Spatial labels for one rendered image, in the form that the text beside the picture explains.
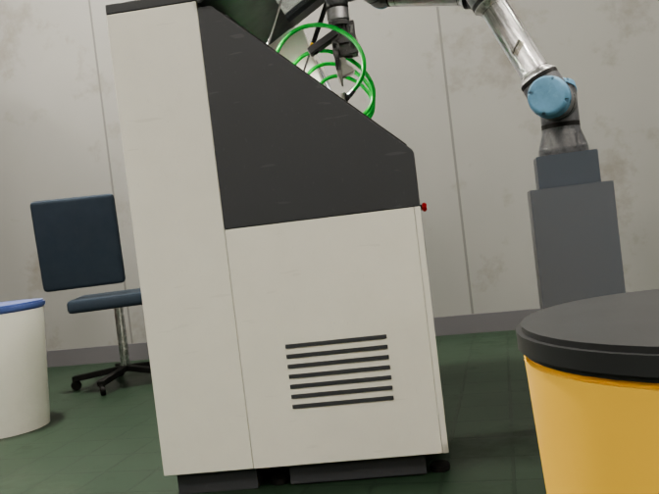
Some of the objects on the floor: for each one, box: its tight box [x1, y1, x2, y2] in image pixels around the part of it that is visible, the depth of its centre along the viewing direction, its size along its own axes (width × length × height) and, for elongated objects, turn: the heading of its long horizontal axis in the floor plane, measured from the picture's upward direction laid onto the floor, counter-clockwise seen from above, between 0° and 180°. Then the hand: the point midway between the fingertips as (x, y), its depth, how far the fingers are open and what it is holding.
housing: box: [105, 0, 270, 494], centre depth 284 cm, size 140×28×150 cm
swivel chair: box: [30, 193, 151, 395], centre depth 421 cm, size 64×61×110 cm
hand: (339, 82), depth 242 cm, fingers closed
